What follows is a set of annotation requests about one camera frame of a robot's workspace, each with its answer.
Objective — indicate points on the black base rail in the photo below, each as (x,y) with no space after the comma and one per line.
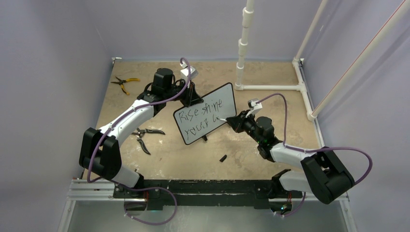
(258,194)

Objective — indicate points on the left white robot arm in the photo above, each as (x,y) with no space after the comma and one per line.
(100,149)

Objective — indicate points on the small black-framed whiteboard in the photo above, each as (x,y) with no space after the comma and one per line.
(197,121)

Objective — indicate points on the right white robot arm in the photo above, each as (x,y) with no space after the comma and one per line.
(323,174)

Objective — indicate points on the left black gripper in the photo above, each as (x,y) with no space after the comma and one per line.
(191,97)

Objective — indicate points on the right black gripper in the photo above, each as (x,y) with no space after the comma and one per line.
(238,122)

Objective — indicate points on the black handled pliers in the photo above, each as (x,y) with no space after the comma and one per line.
(140,133)

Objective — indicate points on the black marker cap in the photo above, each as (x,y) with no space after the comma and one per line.
(223,158)

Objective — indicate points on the yellow handled pliers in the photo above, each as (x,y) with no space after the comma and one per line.
(122,82)

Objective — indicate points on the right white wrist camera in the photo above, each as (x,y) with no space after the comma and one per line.
(254,107)

